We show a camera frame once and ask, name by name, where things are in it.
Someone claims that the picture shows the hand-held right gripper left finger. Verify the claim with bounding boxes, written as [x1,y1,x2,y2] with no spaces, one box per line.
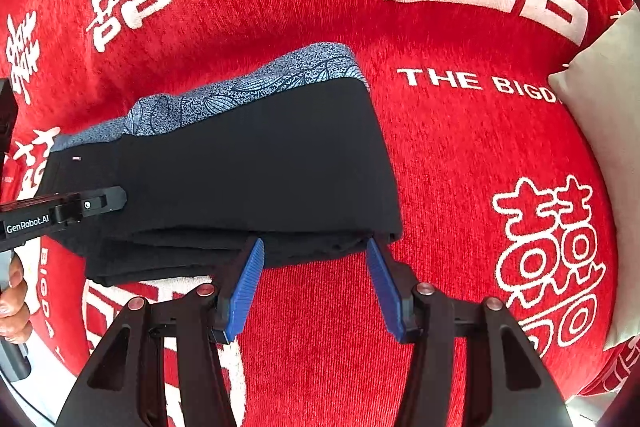
[57,237,266,427]

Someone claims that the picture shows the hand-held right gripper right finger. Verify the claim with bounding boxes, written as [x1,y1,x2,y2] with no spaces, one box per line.
[366,238,576,427]

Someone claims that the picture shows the person's left hand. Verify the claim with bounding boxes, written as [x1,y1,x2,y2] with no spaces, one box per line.
[0,254,35,347]

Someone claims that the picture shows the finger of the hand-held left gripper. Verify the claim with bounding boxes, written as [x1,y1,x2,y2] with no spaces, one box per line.
[0,78,19,155]
[80,186,129,220]

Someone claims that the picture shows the black pants with blue trim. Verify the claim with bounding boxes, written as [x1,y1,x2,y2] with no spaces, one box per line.
[37,42,405,288]

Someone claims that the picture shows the red printed blanket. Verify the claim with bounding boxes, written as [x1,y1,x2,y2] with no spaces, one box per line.
[0,0,640,427]

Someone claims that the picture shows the grey pillow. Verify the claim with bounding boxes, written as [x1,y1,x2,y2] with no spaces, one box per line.
[547,4,640,350]

